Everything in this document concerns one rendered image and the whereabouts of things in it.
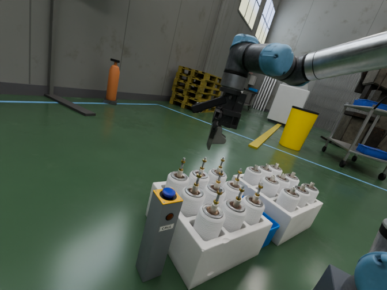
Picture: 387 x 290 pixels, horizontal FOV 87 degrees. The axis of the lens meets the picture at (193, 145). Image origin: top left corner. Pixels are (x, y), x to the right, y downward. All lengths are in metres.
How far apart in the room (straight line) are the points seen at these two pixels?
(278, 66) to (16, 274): 0.92
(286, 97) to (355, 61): 6.06
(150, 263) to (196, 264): 0.15
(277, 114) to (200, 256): 6.15
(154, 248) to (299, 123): 3.13
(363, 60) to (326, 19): 11.02
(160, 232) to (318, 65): 0.63
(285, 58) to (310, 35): 10.86
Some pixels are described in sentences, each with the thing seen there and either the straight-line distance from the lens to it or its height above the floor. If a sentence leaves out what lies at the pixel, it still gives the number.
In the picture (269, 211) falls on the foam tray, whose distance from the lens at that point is 1.16.
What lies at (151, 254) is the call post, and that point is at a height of 0.12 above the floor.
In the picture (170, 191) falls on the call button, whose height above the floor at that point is 0.33.
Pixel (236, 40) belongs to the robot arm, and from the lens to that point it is 0.66.
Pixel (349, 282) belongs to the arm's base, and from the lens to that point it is 0.65.
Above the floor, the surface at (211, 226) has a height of 0.22.
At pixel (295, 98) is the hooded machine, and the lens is 6.63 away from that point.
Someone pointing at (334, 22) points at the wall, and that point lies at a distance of 11.58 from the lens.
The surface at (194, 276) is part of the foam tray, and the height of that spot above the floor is 0.07.
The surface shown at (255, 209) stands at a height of 0.24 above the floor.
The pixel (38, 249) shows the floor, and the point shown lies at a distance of 0.92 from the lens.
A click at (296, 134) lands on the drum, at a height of 0.25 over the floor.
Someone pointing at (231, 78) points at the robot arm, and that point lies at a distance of 0.64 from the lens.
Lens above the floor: 0.66
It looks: 18 degrees down
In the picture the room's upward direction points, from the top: 16 degrees clockwise
